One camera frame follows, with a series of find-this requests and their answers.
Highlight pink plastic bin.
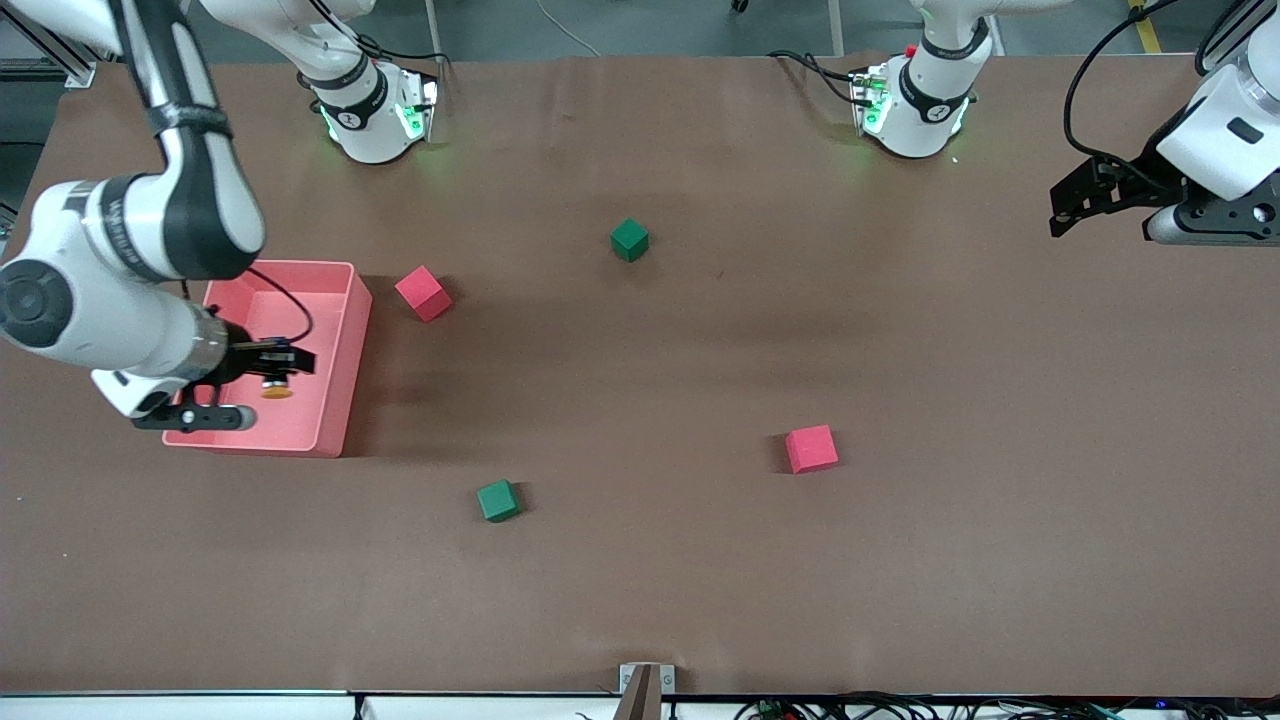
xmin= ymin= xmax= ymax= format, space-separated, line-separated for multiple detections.
xmin=162 ymin=260 xmax=373 ymax=459

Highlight red cube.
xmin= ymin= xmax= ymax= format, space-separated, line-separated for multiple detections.
xmin=784 ymin=424 xmax=840 ymax=475
xmin=394 ymin=265 xmax=454 ymax=324

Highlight green cube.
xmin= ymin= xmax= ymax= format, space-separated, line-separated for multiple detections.
xmin=610 ymin=218 xmax=651 ymax=264
xmin=476 ymin=479 xmax=523 ymax=524

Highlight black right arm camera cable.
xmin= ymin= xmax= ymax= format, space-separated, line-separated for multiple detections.
xmin=120 ymin=0 xmax=314 ymax=347

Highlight aluminium frame profile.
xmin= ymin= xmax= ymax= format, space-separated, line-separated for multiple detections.
xmin=0 ymin=20 xmax=97 ymax=89
xmin=1195 ymin=0 xmax=1269 ymax=77

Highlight black left arm base cable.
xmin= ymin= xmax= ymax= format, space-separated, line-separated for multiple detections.
xmin=767 ymin=49 xmax=863 ymax=107

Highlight black arm base cable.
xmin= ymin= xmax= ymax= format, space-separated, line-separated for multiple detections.
xmin=767 ymin=49 xmax=863 ymax=107
xmin=300 ymin=0 xmax=447 ymax=113

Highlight black right arm base cable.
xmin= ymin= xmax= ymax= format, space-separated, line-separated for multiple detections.
xmin=300 ymin=0 xmax=447 ymax=113

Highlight white table edge rail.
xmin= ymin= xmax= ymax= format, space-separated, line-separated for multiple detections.
xmin=0 ymin=689 xmax=741 ymax=720

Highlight white floor cable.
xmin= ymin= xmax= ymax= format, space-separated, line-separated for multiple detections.
xmin=535 ymin=0 xmax=603 ymax=58

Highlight silver camera mount bracket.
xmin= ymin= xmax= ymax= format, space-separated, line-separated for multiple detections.
xmin=614 ymin=662 xmax=678 ymax=720

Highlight tangled cable bundle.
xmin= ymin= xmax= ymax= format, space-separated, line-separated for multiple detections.
xmin=735 ymin=690 xmax=1280 ymax=720

